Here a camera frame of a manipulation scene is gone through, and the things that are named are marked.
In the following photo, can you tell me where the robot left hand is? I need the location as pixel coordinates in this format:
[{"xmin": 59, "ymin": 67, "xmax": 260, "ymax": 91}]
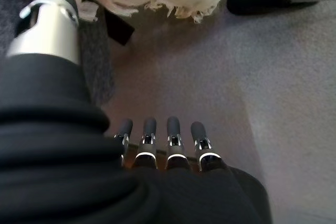
[{"xmin": 0, "ymin": 0, "xmax": 274, "ymax": 224}]

